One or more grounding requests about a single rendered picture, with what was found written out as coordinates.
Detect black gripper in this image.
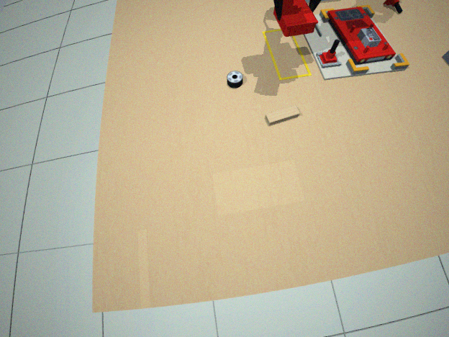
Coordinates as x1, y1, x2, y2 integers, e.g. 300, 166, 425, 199
274, 0, 321, 20

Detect tan rectangular block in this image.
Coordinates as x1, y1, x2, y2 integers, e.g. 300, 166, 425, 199
265, 105, 300, 126

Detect black toy tyre with grey hub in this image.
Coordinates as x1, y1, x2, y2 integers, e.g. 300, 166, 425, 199
227, 71, 243, 89

